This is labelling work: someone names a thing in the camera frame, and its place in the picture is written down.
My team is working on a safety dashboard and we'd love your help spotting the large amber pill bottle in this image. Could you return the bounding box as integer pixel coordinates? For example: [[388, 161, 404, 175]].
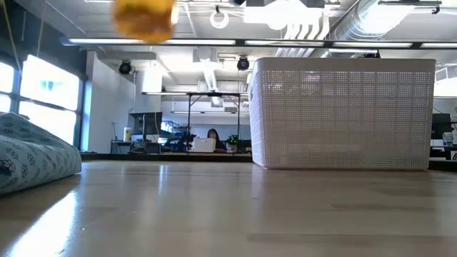
[[112, 0, 179, 44]]

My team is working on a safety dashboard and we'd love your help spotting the blue patterned hospital gown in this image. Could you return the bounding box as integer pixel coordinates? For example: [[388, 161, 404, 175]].
[[0, 112, 82, 196]]

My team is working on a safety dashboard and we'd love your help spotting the white perforated plastic basket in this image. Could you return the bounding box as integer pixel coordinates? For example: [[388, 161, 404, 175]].
[[248, 56, 437, 171]]

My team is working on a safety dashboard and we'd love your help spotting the person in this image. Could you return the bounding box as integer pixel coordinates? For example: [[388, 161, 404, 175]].
[[206, 128, 228, 153]]

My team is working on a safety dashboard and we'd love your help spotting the white laptop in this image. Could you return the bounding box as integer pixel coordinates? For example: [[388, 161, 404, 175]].
[[194, 137, 217, 153]]

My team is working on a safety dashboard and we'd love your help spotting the dark computer monitor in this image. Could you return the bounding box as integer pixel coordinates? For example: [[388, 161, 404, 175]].
[[128, 112, 164, 143], [430, 113, 453, 141]]

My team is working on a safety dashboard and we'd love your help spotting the long ceiling light strip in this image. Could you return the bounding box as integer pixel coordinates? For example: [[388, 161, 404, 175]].
[[59, 36, 457, 50]]

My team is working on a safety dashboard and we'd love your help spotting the dark office desk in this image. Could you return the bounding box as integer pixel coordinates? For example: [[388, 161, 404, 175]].
[[109, 138, 164, 155]]

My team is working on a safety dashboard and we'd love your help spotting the bright window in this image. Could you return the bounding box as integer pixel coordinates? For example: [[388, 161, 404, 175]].
[[0, 53, 81, 146]]

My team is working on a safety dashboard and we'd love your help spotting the black frame stand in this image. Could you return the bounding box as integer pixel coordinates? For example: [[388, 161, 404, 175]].
[[185, 91, 242, 153]]

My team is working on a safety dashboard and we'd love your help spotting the white ceiling ring lamp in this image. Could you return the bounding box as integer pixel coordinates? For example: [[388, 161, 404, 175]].
[[209, 9, 230, 30]]

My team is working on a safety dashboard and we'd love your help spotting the silver ventilation duct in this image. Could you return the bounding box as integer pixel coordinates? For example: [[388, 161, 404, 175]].
[[310, 0, 442, 59]]

